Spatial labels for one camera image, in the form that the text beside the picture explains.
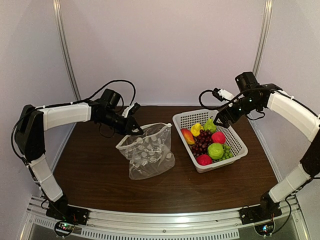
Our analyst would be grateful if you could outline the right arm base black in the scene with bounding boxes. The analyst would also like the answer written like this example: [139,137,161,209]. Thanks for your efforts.
[238,203,282,225]

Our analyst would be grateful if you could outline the green fake pear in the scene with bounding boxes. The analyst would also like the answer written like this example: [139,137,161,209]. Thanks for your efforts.
[203,118,217,134]

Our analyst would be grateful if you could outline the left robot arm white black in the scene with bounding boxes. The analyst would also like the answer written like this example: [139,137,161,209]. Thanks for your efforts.
[11,89,144,216]

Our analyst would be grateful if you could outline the clear polka dot zip bag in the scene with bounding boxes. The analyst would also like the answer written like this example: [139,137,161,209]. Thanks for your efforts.
[116,122,176,180]

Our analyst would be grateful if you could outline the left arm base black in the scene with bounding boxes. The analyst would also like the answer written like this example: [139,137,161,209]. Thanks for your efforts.
[44,193,89,226]

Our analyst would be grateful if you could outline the aluminium frame post left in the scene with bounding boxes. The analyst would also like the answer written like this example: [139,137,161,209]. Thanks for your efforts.
[52,0,81,101]

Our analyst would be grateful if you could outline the green fake grapes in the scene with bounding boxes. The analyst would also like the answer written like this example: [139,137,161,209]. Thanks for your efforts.
[219,144,234,161]

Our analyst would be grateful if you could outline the aluminium frame post right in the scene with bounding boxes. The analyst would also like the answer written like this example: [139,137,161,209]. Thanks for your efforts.
[252,0,274,77]

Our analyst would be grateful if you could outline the dark fake grapes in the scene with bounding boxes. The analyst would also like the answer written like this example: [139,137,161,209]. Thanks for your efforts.
[190,130,213,158]

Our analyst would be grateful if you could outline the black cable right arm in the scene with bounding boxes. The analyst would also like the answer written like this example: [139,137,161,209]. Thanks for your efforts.
[198,89,320,236]

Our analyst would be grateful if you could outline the orange red fake mango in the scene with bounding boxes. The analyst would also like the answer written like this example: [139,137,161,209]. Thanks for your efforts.
[181,128,195,145]

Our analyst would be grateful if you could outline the red fake apple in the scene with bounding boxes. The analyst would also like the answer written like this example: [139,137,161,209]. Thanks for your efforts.
[196,154,213,166]

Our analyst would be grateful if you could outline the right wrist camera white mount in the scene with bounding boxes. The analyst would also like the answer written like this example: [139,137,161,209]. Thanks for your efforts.
[212,88,235,102]

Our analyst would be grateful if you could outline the aluminium front rail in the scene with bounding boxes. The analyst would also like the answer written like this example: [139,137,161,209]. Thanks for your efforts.
[19,196,310,240]

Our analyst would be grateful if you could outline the green fake apple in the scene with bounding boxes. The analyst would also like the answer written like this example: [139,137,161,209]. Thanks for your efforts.
[207,142,225,160]

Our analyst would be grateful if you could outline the white perforated plastic basket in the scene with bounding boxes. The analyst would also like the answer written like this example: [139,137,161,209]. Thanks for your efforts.
[172,109,248,174]

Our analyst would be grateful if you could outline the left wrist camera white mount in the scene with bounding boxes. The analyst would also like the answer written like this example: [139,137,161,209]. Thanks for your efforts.
[122,102,141,118]

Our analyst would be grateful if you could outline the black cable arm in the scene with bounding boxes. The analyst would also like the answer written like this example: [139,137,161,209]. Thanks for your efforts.
[11,79,136,176]
[198,89,320,236]

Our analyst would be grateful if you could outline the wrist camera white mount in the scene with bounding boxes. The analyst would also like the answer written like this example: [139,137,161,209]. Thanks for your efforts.
[122,102,141,118]
[212,88,235,102]

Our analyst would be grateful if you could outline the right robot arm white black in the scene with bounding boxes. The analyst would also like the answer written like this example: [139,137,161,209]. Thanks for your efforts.
[212,72,320,215]

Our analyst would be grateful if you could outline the yellow fake pear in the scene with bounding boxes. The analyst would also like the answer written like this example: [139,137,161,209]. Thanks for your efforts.
[190,123,204,137]

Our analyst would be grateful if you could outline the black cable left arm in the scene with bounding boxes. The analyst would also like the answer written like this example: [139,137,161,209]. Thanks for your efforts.
[11,79,136,176]

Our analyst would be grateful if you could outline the aluminium frame post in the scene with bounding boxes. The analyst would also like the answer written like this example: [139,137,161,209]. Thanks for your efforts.
[52,0,81,101]
[252,0,274,77]

